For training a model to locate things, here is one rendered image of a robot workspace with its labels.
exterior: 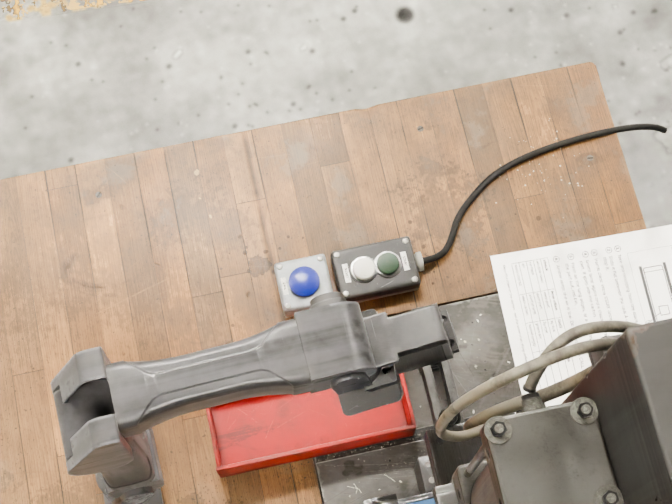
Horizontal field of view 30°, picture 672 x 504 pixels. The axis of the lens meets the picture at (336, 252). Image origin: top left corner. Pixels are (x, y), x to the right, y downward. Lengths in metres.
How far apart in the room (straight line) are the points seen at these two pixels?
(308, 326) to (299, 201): 0.55
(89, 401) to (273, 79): 1.64
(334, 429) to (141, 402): 0.50
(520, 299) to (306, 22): 1.31
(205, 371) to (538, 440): 0.32
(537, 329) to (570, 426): 0.66
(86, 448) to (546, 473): 0.42
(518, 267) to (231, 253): 0.38
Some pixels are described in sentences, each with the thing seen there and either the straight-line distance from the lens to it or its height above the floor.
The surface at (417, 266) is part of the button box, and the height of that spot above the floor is 0.92.
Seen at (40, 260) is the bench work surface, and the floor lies 0.90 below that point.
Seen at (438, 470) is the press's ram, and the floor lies 1.14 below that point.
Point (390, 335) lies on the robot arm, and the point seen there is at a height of 1.31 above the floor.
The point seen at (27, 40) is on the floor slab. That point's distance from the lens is 2.89.
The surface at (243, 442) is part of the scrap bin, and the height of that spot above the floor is 0.90.
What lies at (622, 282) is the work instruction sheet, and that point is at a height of 0.90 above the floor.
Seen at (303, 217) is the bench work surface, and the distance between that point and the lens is 1.68.
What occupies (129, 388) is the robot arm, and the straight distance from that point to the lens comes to 1.16.
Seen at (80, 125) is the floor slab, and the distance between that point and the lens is 2.77.
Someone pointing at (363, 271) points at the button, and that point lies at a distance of 1.62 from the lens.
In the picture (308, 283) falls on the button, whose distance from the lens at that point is 1.62.
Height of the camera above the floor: 2.48
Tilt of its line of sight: 72 degrees down
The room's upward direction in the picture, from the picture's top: straight up
